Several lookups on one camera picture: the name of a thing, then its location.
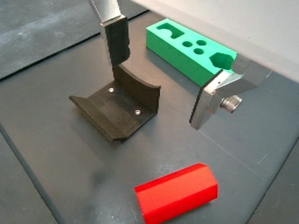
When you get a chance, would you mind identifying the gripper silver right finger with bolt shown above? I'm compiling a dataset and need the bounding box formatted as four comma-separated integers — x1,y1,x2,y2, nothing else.
190,55,271,130

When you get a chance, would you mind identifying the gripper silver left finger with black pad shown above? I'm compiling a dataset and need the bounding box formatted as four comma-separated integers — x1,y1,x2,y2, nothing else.
88,0,130,67

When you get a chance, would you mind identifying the red hexagon prism block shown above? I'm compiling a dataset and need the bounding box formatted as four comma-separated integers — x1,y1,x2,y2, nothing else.
135,164,219,224

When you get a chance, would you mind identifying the green foam shape board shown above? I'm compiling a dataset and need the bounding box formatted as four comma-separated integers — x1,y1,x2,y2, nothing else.
146,18,238,87

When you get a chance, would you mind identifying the black curved holder stand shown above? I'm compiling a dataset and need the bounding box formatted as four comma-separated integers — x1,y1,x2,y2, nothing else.
70,65,162,141

